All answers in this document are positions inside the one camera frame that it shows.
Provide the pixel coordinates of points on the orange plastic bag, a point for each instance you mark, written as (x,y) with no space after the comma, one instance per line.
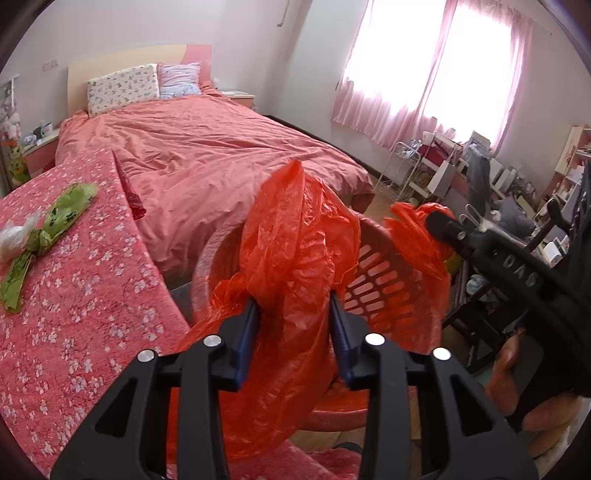
(286,240)
(415,240)

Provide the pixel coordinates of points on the bed with pink duvet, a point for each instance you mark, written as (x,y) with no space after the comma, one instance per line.
(207,152)

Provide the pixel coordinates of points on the white floral pillow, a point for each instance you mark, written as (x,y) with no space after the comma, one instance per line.
(122,87)

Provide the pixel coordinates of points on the pink curtain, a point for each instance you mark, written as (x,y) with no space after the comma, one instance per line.
(429,74)

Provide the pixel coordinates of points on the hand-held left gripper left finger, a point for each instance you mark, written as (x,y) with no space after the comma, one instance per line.
(247,341)

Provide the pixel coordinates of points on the red box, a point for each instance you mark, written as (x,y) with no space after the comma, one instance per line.
(434,154)

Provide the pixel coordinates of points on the person's right hand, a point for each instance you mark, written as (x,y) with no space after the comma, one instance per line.
(505,378)

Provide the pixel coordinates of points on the orange slotted plastic basket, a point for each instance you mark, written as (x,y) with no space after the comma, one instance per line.
(383,261)

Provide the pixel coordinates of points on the dark wooden chair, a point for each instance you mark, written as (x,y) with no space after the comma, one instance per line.
(485,304)

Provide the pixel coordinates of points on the grey cloth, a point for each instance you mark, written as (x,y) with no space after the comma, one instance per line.
(513,213)

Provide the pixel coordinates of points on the green plush toy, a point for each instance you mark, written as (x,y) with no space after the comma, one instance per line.
(17,162)

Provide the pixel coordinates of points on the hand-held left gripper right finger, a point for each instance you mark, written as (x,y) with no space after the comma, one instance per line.
(339,346)

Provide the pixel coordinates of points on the pink nightstand with clutter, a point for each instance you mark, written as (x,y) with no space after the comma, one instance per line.
(40,150)

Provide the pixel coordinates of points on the cream and pink headboard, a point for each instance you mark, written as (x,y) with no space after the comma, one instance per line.
(115,57)

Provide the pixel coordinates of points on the pink nightstand with book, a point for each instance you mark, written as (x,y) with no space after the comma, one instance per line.
(239,98)

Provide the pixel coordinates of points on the small clear plastic bag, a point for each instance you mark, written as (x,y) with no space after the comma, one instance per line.
(16,237)

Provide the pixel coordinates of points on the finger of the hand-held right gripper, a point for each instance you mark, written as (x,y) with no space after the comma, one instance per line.
(480,249)

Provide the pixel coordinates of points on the black office chair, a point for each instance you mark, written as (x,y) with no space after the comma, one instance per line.
(478,177)

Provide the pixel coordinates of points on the pink floral blanket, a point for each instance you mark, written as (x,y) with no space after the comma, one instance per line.
(83,323)

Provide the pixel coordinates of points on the pink bookshelf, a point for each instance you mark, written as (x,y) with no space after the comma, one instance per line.
(572,157)

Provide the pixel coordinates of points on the white wall conduit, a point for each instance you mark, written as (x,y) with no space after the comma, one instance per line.
(284,9)

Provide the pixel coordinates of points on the pink striped pillow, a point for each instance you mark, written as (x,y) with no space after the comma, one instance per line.
(179,79)

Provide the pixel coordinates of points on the green patterned plastic bag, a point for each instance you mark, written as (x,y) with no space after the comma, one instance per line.
(69,207)

